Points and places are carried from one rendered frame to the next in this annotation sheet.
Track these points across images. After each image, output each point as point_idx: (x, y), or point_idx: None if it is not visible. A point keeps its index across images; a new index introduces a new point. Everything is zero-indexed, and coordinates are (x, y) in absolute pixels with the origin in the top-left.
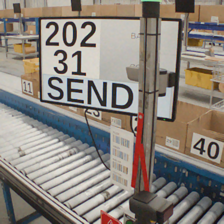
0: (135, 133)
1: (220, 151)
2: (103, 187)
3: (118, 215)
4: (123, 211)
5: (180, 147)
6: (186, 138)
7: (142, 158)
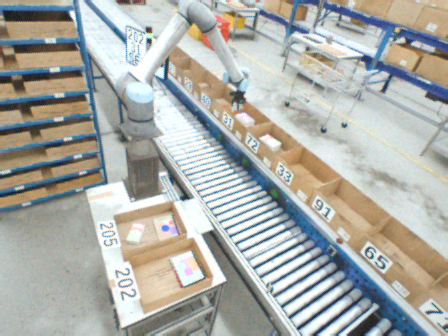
0: (185, 87)
1: (209, 103)
2: (159, 108)
3: (157, 119)
4: (160, 118)
5: (198, 98)
6: (200, 94)
7: None
